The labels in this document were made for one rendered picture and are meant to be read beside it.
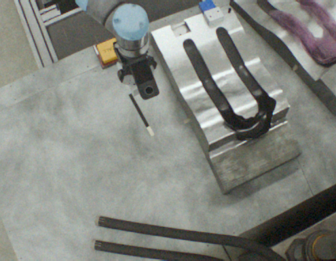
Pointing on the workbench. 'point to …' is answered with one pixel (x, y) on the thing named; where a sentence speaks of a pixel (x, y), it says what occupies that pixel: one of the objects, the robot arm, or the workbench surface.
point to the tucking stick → (141, 115)
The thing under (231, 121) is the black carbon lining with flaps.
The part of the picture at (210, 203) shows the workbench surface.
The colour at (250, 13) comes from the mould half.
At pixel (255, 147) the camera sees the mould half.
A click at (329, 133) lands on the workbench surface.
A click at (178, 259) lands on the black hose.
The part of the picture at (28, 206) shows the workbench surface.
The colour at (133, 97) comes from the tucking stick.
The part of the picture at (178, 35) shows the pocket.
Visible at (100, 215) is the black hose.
